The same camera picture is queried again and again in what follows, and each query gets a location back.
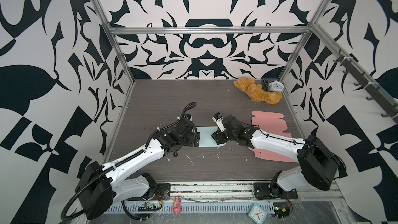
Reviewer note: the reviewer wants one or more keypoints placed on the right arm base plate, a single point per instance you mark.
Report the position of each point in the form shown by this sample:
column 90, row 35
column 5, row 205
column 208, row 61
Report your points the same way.
column 264, row 191

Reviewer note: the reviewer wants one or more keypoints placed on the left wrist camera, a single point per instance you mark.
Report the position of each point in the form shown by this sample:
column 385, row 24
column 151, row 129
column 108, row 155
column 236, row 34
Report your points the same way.
column 188, row 117

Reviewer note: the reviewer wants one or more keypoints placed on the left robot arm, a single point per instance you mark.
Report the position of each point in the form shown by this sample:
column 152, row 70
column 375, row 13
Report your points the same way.
column 102, row 185

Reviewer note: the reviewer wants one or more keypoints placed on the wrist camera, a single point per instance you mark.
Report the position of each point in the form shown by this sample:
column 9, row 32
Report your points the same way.
column 217, row 119
column 188, row 117

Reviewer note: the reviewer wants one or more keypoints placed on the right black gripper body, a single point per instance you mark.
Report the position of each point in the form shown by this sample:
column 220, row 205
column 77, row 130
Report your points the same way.
column 223, row 137

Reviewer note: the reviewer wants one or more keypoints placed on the pink paper box blank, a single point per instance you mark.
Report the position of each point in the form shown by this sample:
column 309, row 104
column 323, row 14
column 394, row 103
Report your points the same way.
column 272, row 123

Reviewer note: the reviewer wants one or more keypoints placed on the pink small toy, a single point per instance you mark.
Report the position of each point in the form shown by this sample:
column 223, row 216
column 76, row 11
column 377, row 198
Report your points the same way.
column 176, row 208

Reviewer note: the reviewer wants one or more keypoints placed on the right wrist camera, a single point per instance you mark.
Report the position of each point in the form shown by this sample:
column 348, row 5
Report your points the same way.
column 217, row 119

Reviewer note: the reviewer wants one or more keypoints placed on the teal square clock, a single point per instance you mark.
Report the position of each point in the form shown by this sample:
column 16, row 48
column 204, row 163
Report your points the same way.
column 257, row 214

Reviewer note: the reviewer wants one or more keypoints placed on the black remote control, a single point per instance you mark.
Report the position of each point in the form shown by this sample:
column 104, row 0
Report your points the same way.
column 265, row 84

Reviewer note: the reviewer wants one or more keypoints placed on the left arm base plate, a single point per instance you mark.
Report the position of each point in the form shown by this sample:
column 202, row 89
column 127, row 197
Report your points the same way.
column 162, row 191

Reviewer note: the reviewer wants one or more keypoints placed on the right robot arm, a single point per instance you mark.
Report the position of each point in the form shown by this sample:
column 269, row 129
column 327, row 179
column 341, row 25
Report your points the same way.
column 317, row 166

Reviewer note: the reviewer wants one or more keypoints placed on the white round alarm clock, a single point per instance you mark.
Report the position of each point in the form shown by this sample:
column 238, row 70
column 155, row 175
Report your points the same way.
column 276, row 86

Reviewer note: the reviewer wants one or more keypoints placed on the black coat hook rail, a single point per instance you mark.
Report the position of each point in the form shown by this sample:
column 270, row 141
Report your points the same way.
column 365, row 81

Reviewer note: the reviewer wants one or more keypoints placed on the circuit board right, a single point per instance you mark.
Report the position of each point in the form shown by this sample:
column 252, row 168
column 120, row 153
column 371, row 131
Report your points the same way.
column 282, row 210

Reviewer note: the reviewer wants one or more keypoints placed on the green circuit board left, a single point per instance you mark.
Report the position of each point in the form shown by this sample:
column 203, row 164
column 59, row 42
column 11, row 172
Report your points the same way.
column 149, row 207

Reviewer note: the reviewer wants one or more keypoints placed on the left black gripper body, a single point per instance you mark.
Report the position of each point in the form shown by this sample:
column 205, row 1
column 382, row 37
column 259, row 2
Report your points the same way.
column 189, row 139

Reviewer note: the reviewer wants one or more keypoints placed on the brown teddy bear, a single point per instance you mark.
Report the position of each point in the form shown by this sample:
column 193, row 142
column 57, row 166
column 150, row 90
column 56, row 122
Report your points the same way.
column 255, row 92

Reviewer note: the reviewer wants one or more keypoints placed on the light blue paper box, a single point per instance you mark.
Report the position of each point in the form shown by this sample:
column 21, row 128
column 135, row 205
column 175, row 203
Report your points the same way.
column 206, row 139

